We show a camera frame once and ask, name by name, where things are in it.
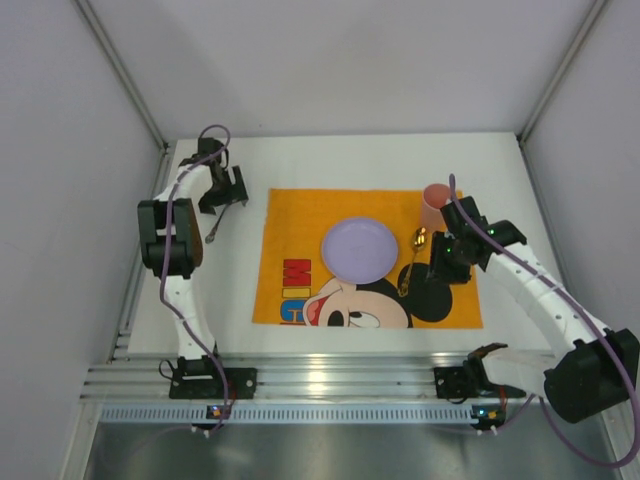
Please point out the pink plastic cup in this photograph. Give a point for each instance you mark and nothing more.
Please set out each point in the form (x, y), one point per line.
(434, 198)

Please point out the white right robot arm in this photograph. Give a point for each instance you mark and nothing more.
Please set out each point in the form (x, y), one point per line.
(591, 369)

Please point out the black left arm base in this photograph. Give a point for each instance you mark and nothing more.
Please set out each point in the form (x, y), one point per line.
(200, 380)

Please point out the gold ornate spoon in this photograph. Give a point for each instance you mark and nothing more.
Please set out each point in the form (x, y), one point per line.
(418, 244)

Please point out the left aluminium frame post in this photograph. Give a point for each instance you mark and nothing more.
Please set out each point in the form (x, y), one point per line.
(90, 17)

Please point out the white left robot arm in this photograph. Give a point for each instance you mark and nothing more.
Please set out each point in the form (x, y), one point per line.
(172, 244)

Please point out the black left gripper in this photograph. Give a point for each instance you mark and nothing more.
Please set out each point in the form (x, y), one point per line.
(223, 194)

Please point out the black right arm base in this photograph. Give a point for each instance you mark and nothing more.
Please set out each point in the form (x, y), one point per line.
(469, 379)

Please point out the lilac plastic plate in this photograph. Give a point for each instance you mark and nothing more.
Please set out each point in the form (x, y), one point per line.
(359, 250)

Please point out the orange Mickey Mouse placemat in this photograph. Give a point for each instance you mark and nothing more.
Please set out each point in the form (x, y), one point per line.
(294, 287)

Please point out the right aluminium frame post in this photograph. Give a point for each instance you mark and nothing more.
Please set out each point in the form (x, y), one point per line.
(580, 38)

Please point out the perforated metal cable strip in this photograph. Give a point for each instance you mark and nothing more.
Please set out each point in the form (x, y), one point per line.
(246, 413)

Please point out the aluminium front rail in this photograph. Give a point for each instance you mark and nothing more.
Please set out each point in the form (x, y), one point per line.
(313, 377)

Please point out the aluminium frame post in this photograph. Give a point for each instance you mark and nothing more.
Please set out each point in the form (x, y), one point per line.
(580, 38)
(90, 17)

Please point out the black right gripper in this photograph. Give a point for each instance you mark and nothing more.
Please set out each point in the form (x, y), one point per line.
(447, 262)

